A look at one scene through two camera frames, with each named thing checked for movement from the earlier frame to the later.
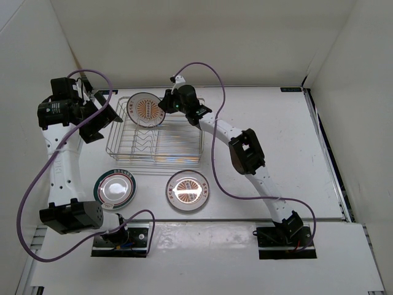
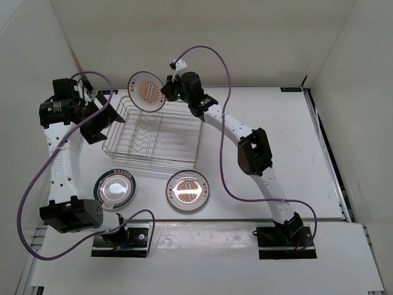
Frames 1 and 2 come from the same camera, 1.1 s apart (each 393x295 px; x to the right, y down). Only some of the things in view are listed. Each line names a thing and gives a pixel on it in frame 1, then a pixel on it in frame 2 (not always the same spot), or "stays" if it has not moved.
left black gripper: x=91 y=134 stays
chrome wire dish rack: x=175 y=139 stays
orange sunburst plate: x=143 y=110 -> x=145 y=91
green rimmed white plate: x=115 y=188 stays
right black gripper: x=166 y=103 -> x=168 y=89
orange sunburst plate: x=187 y=190 stays
